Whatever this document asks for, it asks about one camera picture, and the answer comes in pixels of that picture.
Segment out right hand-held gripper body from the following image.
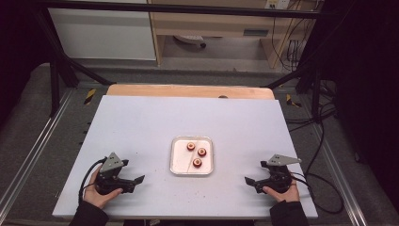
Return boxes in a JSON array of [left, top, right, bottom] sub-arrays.
[[255, 153, 303, 194]]

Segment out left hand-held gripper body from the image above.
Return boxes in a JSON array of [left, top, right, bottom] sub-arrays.
[[94, 152, 136, 196]]

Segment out square clear plastic tray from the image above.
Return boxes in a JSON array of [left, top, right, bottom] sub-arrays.
[[169, 135, 215, 176]]

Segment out thin wooden skewer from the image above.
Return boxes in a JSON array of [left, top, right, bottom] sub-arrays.
[[186, 149, 198, 173]]

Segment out person's right hand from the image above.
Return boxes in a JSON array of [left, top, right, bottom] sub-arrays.
[[262, 180, 301, 203]]

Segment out person's left hand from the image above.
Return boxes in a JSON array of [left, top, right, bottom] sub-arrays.
[[83, 166, 124, 210]]

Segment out white board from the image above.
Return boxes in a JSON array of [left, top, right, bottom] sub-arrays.
[[52, 95, 319, 220]]

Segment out yellow black tape strip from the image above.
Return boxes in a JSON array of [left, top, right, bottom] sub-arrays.
[[285, 93, 302, 108], [83, 88, 97, 105]]

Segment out wooden table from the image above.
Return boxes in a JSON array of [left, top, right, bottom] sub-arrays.
[[105, 83, 276, 101]]

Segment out white cabinet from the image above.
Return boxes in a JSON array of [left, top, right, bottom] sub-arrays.
[[47, 0, 157, 61]]

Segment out white power strip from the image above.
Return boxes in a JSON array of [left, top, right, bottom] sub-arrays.
[[173, 34, 207, 49]]

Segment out light wooden desk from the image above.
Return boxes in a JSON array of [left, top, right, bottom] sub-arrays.
[[147, 0, 318, 69]]

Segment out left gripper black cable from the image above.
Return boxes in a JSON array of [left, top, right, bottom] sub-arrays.
[[77, 157, 108, 202]]

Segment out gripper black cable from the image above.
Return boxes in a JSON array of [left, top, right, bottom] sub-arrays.
[[290, 170, 344, 215], [77, 157, 108, 202]]

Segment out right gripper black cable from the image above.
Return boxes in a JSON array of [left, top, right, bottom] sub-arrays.
[[290, 170, 344, 215]]

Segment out aluminium rail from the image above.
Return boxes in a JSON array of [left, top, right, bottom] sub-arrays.
[[0, 89, 75, 206], [312, 123, 369, 226]]

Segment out black floor cables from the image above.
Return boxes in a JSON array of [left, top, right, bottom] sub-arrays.
[[284, 79, 339, 134]]

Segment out bundle of hanging black cables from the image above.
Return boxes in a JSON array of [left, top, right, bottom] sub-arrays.
[[271, 0, 316, 73]]

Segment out white wall socket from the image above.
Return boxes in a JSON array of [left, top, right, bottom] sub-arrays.
[[264, 0, 292, 10]]

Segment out black metal frame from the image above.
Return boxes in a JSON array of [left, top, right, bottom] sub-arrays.
[[31, 0, 333, 124]]

